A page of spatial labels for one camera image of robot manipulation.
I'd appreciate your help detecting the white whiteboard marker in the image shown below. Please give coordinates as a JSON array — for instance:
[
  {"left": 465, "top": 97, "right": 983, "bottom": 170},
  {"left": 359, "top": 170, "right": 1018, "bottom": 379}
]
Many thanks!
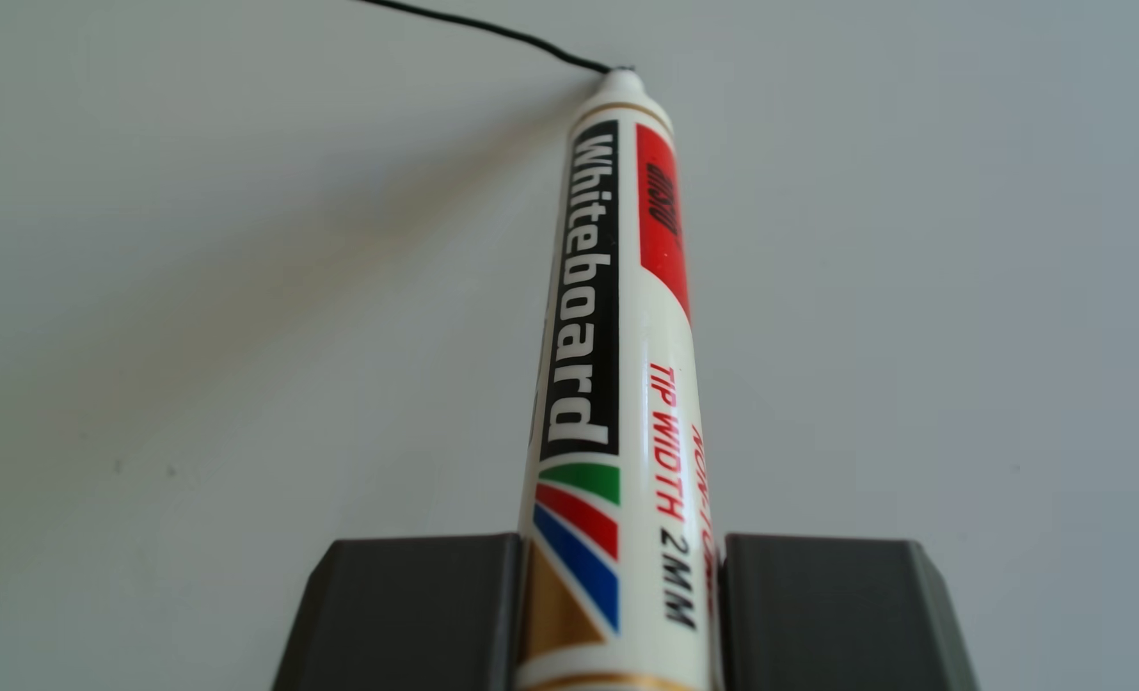
[{"left": 514, "top": 65, "right": 724, "bottom": 691}]

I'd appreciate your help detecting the white whiteboard aluminium frame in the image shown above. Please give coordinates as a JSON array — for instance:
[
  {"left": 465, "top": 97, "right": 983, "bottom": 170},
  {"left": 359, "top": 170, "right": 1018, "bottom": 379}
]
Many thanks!
[{"left": 0, "top": 0, "right": 1139, "bottom": 691}]

